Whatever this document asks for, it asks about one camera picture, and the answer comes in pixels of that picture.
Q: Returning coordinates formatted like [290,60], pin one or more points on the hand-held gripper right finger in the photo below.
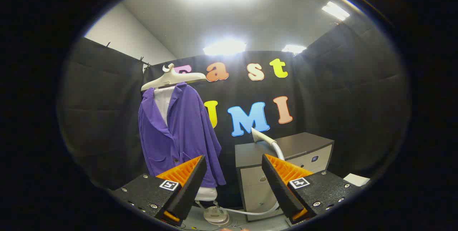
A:
[277,188]

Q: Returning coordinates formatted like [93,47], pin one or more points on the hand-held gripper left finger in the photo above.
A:
[189,188]

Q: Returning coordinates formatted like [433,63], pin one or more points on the white garment steamer head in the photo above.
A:
[260,136]

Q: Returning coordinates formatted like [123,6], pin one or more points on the white steamer base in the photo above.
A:
[215,216]

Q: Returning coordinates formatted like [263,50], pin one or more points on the white clothes hanger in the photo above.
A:
[171,79]

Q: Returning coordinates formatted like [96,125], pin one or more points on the grey drawer cabinet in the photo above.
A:
[304,143]

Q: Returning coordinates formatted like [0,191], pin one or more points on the white paper sheet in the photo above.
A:
[356,179]

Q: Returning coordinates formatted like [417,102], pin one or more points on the narrow ceiling light panel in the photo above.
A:
[335,10]

